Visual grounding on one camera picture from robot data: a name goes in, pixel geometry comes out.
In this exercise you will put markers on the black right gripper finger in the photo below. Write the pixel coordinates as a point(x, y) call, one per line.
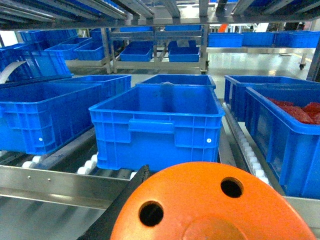
point(102, 228)

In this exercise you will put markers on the orange cylinder cap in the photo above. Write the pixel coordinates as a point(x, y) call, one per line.
point(208, 201)

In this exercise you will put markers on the blue bin with red parts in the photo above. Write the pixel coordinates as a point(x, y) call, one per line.
point(290, 147)

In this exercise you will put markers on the blue plastic bin front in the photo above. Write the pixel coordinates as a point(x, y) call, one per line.
point(159, 125)

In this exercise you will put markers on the blue plastic bin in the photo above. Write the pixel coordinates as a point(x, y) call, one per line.
point(40, 118)
point(159, 125)

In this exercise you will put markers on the blue plastic bin left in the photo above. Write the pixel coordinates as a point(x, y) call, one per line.
point(40, 118)

